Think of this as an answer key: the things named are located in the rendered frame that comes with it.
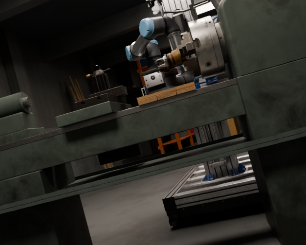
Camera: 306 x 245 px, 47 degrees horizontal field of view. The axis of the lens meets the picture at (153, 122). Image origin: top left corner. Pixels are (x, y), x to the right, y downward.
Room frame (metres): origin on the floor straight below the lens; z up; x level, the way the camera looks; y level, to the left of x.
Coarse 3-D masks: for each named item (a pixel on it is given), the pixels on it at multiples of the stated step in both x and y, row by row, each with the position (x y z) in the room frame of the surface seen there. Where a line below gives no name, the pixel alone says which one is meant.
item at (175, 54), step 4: (176, 48) 1.90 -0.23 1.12; (172, 52) 1.88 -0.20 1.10; (176, 52) 1.87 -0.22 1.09; (168, 56) 1.88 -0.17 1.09; (172, 56) 1.88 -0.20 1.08; (176, 56) 1.87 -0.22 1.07; (180, 56) 1.88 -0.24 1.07; (172, 60) 1.88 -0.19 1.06; (176, 60) 1.88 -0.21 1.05; (180, 60) 1.88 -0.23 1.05; (184, 60) 1.91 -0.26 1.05; (172, 64) 1.89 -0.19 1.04; (176, 64) 1.89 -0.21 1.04
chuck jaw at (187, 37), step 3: (186, 33) 1.96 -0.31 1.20; (189, 33) 1.95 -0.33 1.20; (183, 36) 1.95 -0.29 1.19; (186, 36) 1.94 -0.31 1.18; (189, 36) 1.94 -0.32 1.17; (186, 39) 1.93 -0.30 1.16; (189, 39) 1.93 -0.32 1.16; (183, 42) 1.93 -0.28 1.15; (186, 42) 1.92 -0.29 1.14; (180, 45) 1.92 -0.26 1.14; (183, 45) 1.92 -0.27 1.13; (180, 48) 1.91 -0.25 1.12
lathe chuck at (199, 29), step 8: (192, 24) 1.79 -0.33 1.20; (200, 24) 1.77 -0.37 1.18; (192, 32) 1.76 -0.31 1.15; (200, 32) 1.75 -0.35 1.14; (208, 32) 1.74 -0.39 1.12; (192, 40) 1.79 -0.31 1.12; (200, 40) 1.74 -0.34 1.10; (208, 40) 1.73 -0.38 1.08; (200, 48) 1.74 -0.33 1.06; (208, 48) 1.74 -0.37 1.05; (200, 56) 1.75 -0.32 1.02; (208, 56) 1.75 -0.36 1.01; (200, 64) 1.77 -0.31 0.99; (216, 64) 1.78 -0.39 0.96; (208, 72) 1.82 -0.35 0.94; (216, 72) 1.84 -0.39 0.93
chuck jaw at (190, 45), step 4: (196, 40) 1.75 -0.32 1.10; (188, 44) 1.77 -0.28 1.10; (192, 44) 1.76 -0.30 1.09; (196, 44) 1.75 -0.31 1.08; (184, 48) 1.82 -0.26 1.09; (188, 48) 1.77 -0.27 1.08; (192, 48) 1.76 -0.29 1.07; (180, 52) 1.85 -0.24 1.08; (184, 52) 1.81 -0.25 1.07; (188, 52) 1.81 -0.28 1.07; (192, 52) 1.83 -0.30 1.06; (184, 56) 1.87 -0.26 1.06
